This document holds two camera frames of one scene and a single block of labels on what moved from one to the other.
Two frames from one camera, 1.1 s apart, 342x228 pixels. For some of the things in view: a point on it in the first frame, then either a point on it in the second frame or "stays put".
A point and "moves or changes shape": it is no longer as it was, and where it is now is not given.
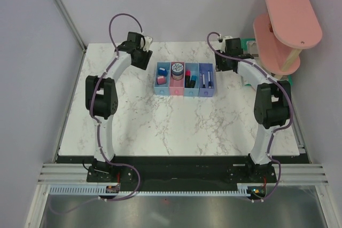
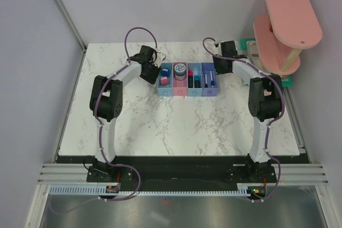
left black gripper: x=147 y=56 -> x=153 y=79
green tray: x=244 y=48 stays put
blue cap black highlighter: x=193 y=81 moves or changes shape
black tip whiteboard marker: x=203 y=82 moves or changes shape
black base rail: x=180 y=173 stays put
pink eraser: x=161 y=80 moves or changes shape
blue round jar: x=177 y=70 moves or changes shape
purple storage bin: x=206 y=79 moves or changes shape
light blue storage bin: x=194 y=67 moves or changes shape
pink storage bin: x=177 y=86 moves or changes shape
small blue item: x=162 y=71 moves or changes shape
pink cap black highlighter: x=187 y=79 moves or changes shape
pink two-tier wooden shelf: x=287 y=29 stays put
